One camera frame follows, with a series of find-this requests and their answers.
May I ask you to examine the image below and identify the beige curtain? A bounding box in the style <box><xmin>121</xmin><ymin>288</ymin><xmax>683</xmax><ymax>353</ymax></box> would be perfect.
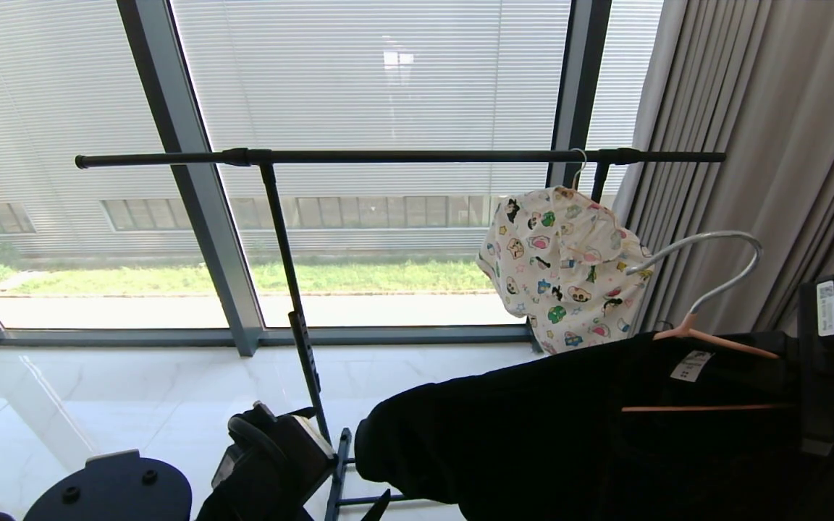
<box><xmin>609</xmin><ymin>0</ymin><xmax>834</xmax><ymax>341</ymax></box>

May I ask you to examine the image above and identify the cream printed garment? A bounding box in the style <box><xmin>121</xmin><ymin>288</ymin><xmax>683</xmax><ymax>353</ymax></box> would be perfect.
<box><xmin>476</xmin><ymin>186</ymin><xmax>655</xmax><ymax>355</ymax></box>

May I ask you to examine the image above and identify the window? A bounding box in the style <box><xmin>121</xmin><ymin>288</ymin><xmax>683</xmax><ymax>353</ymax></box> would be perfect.
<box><xmin>0</xmin><ymin>0</ymin><xmax>664</xmax><ymax>357</ymax></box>

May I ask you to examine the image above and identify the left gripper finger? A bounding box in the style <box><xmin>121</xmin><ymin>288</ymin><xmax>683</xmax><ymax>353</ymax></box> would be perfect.
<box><xmin>361</xmin><ymin>488</ymin><xmax>393</xmax><ymax>521</ymax></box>

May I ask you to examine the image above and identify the black clothes rack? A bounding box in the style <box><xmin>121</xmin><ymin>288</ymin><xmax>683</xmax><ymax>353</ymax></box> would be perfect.
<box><xmin>75</xmin><ymin>148</ymin><xmax>727</xmax><ymax>521</ymax></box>

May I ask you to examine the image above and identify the black garment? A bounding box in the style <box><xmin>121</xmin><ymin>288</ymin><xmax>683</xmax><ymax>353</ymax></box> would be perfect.
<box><xmin>354</xmin><ymin>331</ymin><xmax>834</xmax><ymax>521</ymax></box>

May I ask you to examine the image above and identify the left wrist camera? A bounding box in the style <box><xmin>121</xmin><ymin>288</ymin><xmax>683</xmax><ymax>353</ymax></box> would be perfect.
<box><xmin>211</xmin><ymin>402</ymin><xmax>338</xmax><ymax>521</ymax></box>

